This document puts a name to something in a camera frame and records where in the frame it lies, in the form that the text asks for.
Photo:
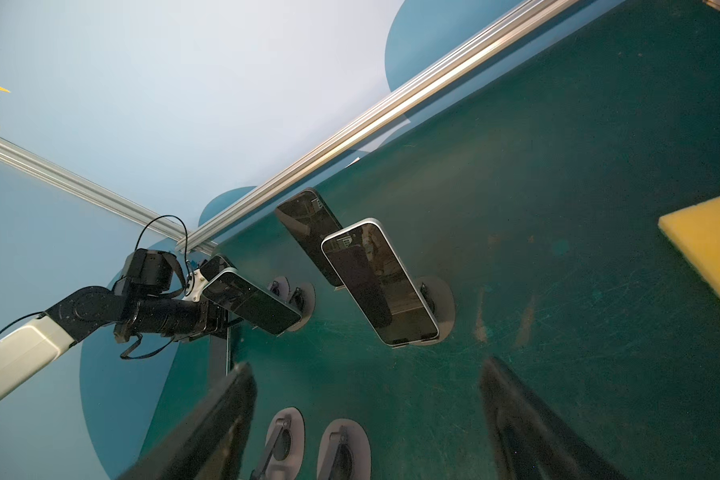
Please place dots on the yellow sponge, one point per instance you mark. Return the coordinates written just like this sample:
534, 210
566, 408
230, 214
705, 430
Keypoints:
695, 232

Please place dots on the silver phone back right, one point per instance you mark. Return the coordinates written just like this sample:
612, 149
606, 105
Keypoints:
380, 285

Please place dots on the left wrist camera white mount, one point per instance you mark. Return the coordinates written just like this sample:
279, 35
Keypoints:
204, 274

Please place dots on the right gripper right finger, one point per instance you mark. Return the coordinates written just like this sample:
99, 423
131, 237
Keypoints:
529, 440

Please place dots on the black phone on wooden stand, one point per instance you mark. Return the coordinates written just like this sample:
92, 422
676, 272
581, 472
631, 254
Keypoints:
309, 220

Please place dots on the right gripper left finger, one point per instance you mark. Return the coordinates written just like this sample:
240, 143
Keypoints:
209, 442

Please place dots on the horizontal aluminium frame bar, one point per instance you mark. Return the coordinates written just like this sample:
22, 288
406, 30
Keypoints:
488, 42

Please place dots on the blue-edged phone back row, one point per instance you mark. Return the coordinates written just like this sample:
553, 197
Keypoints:
231, 291

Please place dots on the left aluminium frame post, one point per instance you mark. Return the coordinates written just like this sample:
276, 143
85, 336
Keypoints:
72, 183

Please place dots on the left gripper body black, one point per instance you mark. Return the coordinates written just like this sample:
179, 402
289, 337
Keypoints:
153, 285

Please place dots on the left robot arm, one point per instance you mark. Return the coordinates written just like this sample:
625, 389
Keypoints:
42, 337

